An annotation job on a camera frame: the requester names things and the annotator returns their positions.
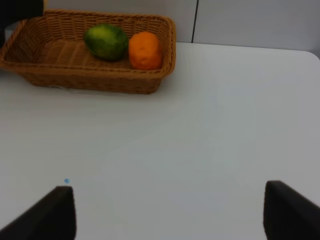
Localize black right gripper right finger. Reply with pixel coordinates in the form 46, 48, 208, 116
263, 180, 320, 240

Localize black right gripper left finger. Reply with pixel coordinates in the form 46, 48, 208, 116
0, 186, 77, 240

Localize green lime fruit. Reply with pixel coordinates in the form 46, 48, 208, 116
83, 23, 129, 62

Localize orange tangerine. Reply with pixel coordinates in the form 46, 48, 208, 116
128, 31, 162, 71

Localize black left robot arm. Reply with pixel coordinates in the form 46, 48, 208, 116
0, 0, 48, 48

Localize light tan wicker basket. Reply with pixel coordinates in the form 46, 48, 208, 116
0, 9, 176, 94

